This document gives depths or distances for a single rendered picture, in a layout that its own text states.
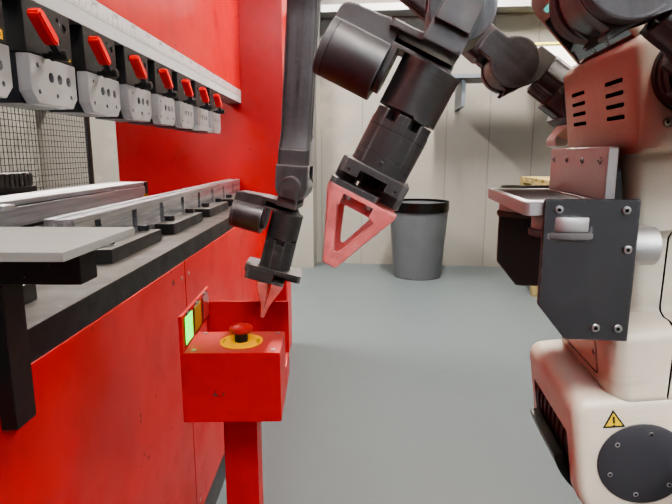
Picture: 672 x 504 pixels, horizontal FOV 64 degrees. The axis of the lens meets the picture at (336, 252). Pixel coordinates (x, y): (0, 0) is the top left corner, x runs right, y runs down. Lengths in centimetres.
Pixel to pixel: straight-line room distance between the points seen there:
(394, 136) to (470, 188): 486
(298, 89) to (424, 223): 373
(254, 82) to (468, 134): 295
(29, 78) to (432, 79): 71
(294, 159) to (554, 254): 48
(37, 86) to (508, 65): 76
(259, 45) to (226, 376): 213
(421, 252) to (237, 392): 386
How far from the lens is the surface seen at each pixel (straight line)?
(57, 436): 88
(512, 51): 93
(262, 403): 91
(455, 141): 532
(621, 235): 66
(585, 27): 55
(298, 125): 94
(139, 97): 145
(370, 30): 52
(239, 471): 106
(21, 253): 59
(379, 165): 49
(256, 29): 283
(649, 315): 75
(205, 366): 90
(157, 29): 165
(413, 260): 469
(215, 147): 281
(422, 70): 50
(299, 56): 95
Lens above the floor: 109
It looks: 10 degrees down
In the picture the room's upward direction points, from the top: straight up
